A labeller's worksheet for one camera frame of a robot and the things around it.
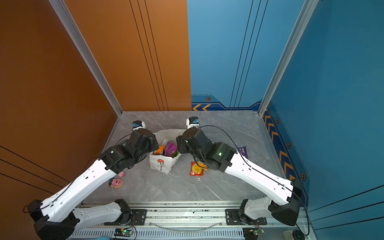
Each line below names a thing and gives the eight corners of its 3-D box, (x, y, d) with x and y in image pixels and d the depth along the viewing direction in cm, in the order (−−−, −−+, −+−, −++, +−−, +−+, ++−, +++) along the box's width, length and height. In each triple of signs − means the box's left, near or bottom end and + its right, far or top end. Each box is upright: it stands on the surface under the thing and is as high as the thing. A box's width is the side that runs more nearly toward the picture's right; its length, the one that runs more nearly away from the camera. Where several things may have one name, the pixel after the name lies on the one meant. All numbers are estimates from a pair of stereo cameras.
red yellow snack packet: (190, 176, 89) (190, 174, 87) (190, 163, 94) (190, 161, 92) (203, 176, 89) (203, 174, 87) (203, 163, 94) (203, 161, 92)
